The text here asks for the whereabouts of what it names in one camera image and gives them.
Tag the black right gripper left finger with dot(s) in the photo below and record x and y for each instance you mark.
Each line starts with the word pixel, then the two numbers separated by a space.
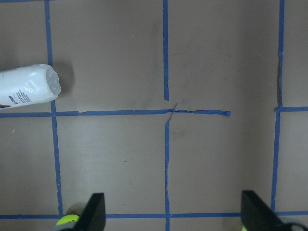
pixel 93 217

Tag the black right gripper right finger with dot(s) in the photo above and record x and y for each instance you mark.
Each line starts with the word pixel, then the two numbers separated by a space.
pixel 257 216

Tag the clear plastic tennis ball can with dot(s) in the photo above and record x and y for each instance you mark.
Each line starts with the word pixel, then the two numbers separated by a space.
pixel 29 85

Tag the yellow tennis ball right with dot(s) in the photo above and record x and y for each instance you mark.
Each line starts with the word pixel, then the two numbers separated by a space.
pixel 68 219

